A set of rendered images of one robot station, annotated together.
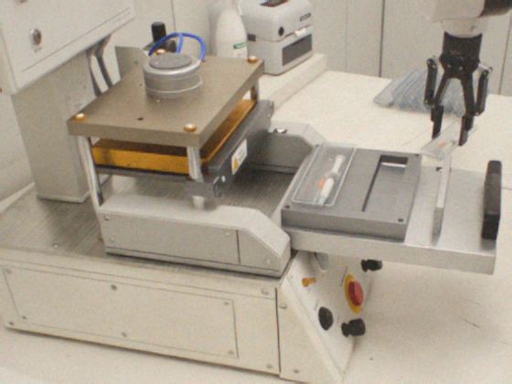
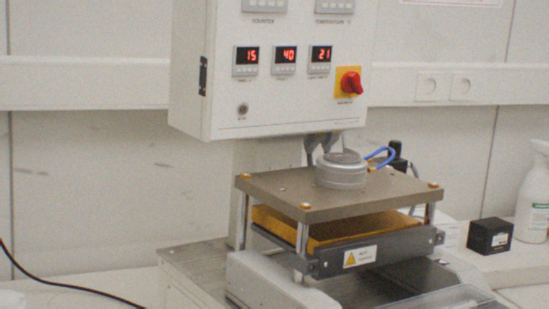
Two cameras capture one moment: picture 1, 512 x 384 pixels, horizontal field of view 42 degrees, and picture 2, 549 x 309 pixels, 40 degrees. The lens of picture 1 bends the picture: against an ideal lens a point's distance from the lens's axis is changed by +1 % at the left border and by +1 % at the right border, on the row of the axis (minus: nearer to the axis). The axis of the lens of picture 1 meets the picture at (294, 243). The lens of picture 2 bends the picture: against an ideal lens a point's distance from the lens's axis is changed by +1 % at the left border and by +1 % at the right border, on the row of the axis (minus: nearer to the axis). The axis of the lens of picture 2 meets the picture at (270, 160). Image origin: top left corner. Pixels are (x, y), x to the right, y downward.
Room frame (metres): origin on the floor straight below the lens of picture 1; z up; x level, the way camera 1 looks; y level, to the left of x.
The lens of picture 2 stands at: (-0.04, -0.43, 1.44)
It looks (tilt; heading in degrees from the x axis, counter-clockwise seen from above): 15 degrees down; 38
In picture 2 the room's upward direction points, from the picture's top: 4 degrees clockwise
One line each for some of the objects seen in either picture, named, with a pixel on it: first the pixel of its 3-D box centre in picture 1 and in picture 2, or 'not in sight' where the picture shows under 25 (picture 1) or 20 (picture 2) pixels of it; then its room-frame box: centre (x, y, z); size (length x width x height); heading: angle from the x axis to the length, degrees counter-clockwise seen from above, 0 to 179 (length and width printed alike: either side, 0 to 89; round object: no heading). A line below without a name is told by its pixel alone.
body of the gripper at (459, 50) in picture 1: (460, 55); not in sight; (1.33, -0.35, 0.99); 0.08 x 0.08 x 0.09
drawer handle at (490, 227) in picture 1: (492, 197); not in sight; (0.78, -0.27, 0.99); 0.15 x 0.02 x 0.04; 164
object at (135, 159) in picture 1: (180, 114); (341, 208); (0.90, 0.16, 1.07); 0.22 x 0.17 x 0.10; 164
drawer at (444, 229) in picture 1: (389, 197); not in sight; (0.81, -0.14, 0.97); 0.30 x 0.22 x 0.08; 74
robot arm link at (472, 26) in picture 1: (460, 15); not in sight; (1.35, -0.34, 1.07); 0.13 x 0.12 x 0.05; 143
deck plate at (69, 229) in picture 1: (168, 197); (315, 283); (0.91, 0.19, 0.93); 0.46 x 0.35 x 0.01; 74
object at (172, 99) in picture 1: (162, 98); (335, 190); (0.92, 0.19, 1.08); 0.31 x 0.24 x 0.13; 164
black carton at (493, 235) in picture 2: not in sight; (489, 235); (1.62, 0.19, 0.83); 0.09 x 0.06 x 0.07; 162
